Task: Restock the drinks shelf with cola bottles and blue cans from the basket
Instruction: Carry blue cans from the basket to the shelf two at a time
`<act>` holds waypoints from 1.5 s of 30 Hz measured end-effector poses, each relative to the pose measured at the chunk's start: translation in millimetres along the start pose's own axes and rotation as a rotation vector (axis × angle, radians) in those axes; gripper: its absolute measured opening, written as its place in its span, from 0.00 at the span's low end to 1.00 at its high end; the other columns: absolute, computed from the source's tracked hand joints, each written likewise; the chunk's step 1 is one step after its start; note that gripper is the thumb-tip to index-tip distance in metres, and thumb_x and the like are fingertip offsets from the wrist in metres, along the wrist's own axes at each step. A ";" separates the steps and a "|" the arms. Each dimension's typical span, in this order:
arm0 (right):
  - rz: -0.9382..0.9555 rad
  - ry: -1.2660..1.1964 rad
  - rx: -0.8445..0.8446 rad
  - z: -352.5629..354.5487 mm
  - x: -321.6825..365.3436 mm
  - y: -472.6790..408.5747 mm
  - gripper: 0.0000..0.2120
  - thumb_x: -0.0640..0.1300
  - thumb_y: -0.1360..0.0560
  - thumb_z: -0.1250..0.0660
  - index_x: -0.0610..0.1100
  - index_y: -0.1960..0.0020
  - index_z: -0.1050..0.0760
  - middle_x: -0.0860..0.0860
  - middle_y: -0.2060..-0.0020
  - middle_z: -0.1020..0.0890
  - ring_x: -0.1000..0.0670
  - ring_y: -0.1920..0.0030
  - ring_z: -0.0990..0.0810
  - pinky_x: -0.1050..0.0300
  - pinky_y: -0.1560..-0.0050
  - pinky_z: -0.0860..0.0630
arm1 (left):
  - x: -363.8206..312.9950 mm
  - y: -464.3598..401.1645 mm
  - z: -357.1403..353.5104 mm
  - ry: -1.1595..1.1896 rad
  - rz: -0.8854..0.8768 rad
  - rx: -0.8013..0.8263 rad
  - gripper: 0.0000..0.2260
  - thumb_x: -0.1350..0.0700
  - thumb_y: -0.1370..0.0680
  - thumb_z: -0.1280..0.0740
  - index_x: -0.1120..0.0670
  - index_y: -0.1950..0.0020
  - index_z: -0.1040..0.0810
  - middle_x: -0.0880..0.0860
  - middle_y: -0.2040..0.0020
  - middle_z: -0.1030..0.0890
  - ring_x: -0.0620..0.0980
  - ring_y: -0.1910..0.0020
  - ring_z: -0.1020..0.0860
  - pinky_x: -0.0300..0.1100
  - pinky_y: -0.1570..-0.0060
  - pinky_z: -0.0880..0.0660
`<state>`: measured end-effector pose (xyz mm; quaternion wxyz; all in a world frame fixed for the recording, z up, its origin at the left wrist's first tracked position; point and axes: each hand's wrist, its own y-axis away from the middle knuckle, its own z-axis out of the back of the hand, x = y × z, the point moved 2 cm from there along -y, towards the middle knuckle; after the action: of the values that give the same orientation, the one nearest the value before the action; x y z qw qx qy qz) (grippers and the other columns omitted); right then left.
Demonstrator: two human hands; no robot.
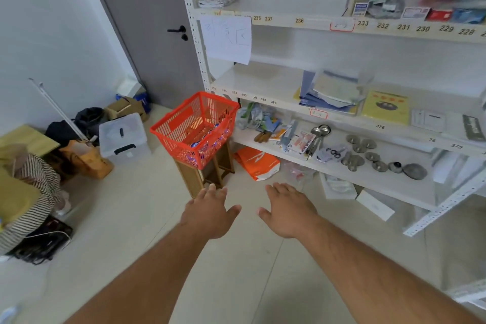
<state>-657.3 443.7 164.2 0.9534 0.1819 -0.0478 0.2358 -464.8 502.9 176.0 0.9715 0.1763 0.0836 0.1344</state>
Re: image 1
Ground person's left forearm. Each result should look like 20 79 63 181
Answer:
62 221 208 324

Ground yellow paper bag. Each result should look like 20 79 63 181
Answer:
59 139 114 180

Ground group of metal lids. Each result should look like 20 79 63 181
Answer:
340 134 429 181

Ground grey door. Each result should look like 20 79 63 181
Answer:
78 0 206 110

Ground person's right forearm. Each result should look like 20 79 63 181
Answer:
302 217 483 324

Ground yellow book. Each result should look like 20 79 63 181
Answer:
360 91 411 126

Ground black woven bag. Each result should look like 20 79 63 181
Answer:
6 215 75 266

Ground orange white bag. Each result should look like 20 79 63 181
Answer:
233 146 281 182

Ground metal spoon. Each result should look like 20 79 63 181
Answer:
305 126 323 161
309 124 332 157

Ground packet with black rings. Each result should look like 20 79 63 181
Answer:
315 146 347 164

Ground white pole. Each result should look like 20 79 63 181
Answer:
29 78 98 145

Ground white card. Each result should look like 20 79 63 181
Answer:
411 108 447 133

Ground pile of blue cans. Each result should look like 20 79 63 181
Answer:
189 122 230 167

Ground wooden stool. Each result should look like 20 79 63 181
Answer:
173 139 236 199

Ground brown cardboard box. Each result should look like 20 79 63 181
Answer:
105 96 150 123

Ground white metal storage rack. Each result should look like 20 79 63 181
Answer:
178 0 486 311

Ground stack of blue folders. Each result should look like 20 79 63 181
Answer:
299 68 376 115

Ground white paper sign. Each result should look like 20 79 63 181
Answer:
199 13 253 66

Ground black white booklet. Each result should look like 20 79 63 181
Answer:
442 113 486 143

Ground white blister packet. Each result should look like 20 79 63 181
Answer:
280 128 316 155

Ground blue box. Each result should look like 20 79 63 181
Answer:
115 91 152 114

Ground blue green packets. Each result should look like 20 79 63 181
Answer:
235 102 284 135

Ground wooden table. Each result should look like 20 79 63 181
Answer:
0 124 61 158

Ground black bin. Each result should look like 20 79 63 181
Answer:
74 107 110 139

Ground black door handle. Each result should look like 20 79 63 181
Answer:
167 25 189 42

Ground person's right hand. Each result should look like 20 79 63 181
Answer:
257 182 323 240

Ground clear plastic storage box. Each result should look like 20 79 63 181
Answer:
99 112 152 162

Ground red plastic shopping basket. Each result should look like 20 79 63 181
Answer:
149 91 240 171

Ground person's left hand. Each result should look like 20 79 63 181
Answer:
179 183 242 241

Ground white flat box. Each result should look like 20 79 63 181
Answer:
319 172 358 200
355 188 396 222

